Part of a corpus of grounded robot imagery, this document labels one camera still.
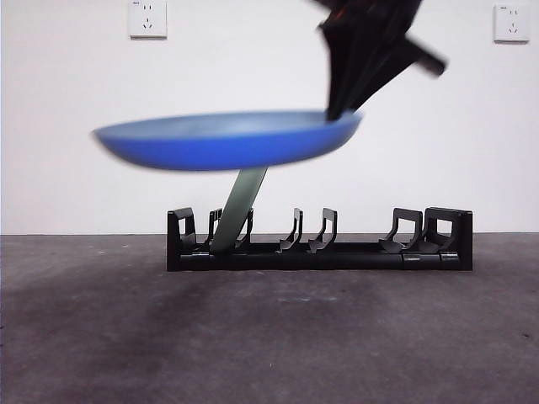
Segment blue round plate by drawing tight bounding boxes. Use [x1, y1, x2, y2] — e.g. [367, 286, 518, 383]
[90, 108, 366, 173]

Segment white wall power socket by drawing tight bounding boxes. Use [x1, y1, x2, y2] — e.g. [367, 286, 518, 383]
[493, 4, 531, 43]
[129, 0, 168, 40]

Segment black plate rack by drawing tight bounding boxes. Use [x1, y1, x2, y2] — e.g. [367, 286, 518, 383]
[166, 206, 473, 273]

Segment green round plate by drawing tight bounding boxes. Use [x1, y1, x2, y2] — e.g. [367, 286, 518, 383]
[209, 166, 267, 256]

